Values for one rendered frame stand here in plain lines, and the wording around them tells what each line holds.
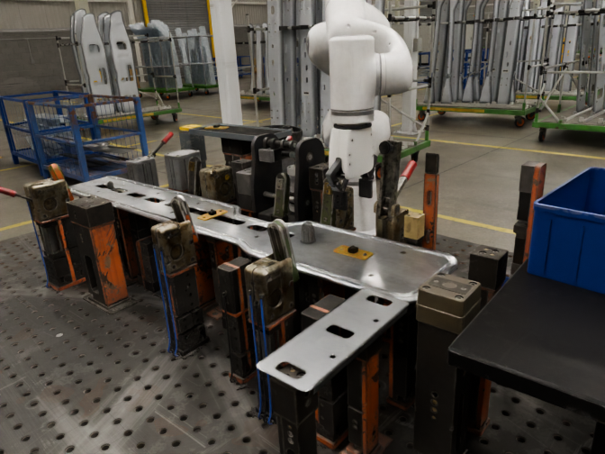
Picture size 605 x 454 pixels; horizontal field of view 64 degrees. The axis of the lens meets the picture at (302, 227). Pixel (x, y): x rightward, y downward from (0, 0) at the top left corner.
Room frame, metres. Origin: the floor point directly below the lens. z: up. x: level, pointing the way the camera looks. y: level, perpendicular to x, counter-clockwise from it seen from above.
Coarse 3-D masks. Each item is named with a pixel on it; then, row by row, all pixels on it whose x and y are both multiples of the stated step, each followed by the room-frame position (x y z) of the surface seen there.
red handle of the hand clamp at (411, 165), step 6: (408, 162) 1.16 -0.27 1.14; (414, 162) 1.15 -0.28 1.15; (408, 168) 1.14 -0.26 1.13; (414, 168) 1.15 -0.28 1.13; (402, 174) 1.13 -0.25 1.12; (408, 174) 1.13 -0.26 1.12; (402, 180) 1.12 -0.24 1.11; (402, 186) 1.11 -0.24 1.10; (384, 204) 1.07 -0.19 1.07; (384, 210) 1.07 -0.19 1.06
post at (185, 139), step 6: (180, 132) 1.83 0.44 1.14; (186, 132) 1.82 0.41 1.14; (180, 138) 1.83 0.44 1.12; (186, 138) 1.81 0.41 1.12; (192, 138) 1.80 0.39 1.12; (198, 138) 1.82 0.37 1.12; (180, 144) 1.84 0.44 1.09; (186, 144) 1.81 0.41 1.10; (192, 144) 1.80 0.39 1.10; (198, 144) 1.82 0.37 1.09; (204, 144) 1.84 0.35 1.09; (204, 150) 1.84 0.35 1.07; (204, 156) 1.84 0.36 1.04; (204, 162) 1.84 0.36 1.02
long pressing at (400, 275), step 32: (96, 192) 1.57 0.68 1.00; (128, 192) 1.55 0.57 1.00; (160, 192) 1.53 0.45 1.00; (224, 224) 1.19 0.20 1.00; (256, 224) 1.18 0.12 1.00; (288, 224) 1.16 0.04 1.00; (320, 224) 1.14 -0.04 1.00; (256, 256) 0.99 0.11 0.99; (320, 256) 0.96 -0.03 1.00; (384, 256) 0.94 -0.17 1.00; (416, 256) 0.93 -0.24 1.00; (448, 256) 0.92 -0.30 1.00; (352, 288) 0.82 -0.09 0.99; (384, 288) 0.80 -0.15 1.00; (416, 288) 0.79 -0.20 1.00
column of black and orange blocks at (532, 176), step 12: (528, 168) 0.87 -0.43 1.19; (540, 168) 0.86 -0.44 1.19; (528, 180) 0.87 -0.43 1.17; (540, 180) 0.87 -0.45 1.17; (528, 192) 0.87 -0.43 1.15; (540, 192) 0.88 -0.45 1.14; (528, 204) 0.87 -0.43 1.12; (528, 216) 0.87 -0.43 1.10; (516, 228) 0.88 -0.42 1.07; (528, 228) 0.87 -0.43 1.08; (516, 240) 0.88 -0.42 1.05; (528, 240) 0.86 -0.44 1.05; (516, 252) 0.88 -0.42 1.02; (528, 252) 0.86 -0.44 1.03; (516, 264) 0.88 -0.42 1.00
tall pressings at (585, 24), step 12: (588, 0) 6.99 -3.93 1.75; (600, 0) 7.42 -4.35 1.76; (588, 24) 7.05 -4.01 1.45; (600, 24) 6.74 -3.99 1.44; (588, 36) 7.09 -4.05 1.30; (600, 36) 6.75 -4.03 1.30; (588, 48) 7.13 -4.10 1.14; (600, 84) 6.83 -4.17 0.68; (576, 96) 6.85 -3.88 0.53; (588, 96) 7.23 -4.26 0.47; (576, 108) 6.87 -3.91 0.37; (600, 108) 6.89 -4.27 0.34
